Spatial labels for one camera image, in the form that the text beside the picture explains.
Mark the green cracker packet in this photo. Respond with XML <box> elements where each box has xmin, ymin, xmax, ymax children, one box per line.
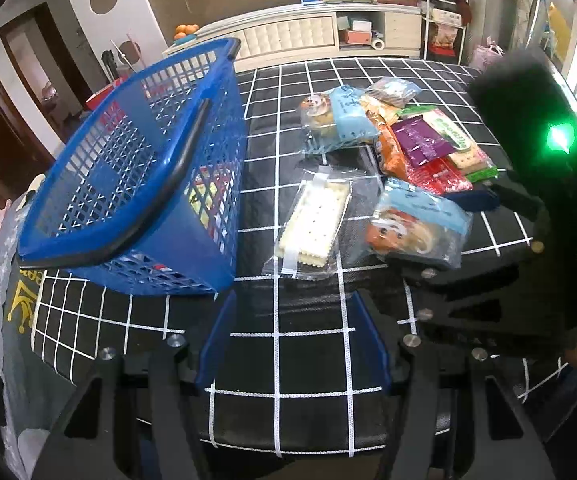
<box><xmin>399</xmin><ymin>105</ymin><xmax>499</xmax><ymax>184</ymax></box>

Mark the yellow hanging bag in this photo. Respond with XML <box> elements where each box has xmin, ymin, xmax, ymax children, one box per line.
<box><xmin>549</xmin><ymin>2</ymin><xmax>572</xmax><ymax>46</ymax></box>

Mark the clear cupcake packet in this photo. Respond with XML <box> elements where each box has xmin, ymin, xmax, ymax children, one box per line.
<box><xmin>299</xmin><ymin>94</ymin><xmax>349</xmax><ymax>154</ymax></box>

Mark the brown wooden door frame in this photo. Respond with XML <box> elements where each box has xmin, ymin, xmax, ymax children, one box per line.
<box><xmin>0</xmin><ymin>2</ymin><xmax>94</xmax><ymax>196</ymax></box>

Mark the white low cabinet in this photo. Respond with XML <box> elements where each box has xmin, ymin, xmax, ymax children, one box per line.
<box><xmin>162</xmin><ymin>2</ymin><xmax>424</xmax><ymax>74</ymax></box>

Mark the light blue snack packet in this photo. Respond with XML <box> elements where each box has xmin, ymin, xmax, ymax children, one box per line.
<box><xmin>329</xmin><ymin>86</ymin><xmax>380</xmax><ymax>145</ymax></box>

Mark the red box on floor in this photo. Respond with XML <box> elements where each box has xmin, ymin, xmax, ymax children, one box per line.
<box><xmin>86</xmin><ymin>84</ymin><xmax>125</xmax><ymax>112</ymax></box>

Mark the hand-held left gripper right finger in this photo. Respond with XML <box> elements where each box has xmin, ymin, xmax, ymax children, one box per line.
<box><xmin>351</xmin><ymin>290</ymin><xmax>557</xmax><ymax>480</ymax></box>

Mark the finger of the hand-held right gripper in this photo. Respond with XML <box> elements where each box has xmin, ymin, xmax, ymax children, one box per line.
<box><xmin>403</xmin><ymin>242</ymin><xmax>567</xmax><ymax>361</ymax></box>
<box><xmin>449</xmin><ymin>179</ymin><xmax>549</xmax><ymax>221</ymax></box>

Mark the pink bag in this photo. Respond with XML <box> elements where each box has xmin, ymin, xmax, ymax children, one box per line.
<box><xmin>470</xmin><ymin>37</ymin><xmax>506</xmax><ymax>74</ymax></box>

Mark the blue plastic basket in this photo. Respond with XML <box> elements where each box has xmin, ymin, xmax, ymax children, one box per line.
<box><xmin>17</xmin><ymin>37</ymin><xmax>250</xmax><ymax>297</ymax></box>

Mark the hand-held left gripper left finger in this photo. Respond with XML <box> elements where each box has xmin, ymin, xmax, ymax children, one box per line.
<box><xmin>33</xmin><ymin>290</ymin><xmax>240</xmax><ymax>480</ymax></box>

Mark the clear cracker packet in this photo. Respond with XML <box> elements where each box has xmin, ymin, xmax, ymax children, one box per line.
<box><xmin>262</xmin><ymin>165</ymin><xmax>384</xmax><ymax>281</ymax></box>

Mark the blue cartoon snack packet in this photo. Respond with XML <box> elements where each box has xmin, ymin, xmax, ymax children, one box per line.
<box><xmin>366</xmin><ymin>177</ymin><xmax>473</xmax><ymax>271</ymax></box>

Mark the clear grey-blue snack packet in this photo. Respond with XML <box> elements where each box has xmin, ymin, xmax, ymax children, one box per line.
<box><xmin>366</xmin><ymin>77</ymin><xmax>422</xmax><ymax>110</ymax></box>

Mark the grey star-print blanket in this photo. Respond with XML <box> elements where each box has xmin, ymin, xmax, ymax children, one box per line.
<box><xmin>0</xmin><ymin>175</ymin><xmax>100</xmax><ymax>480</ymax></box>

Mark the white metal shelf rack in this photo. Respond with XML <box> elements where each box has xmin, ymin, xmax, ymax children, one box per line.
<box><xmin>403</xmin><ymin>0</ymin><xmax>474</xmax><ymax>64</ymax></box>

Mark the purple snack packet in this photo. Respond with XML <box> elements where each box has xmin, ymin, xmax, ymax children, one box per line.
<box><xmin>393</xmin><ymin>115</ymin><xmax>454</xmax><ymax>168</ymax></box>

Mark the orange snack packet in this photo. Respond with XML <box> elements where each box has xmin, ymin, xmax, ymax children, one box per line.
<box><xmin>361</xmin><ymin>95</ymin><xmax>412</xmax><ymax>182</ymax></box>

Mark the red snack packet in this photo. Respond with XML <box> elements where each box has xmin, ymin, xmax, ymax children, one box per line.
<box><xmin>406</xmin><ymin>156</ymin><xmax>473</xmax><ymax>196</ymax></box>

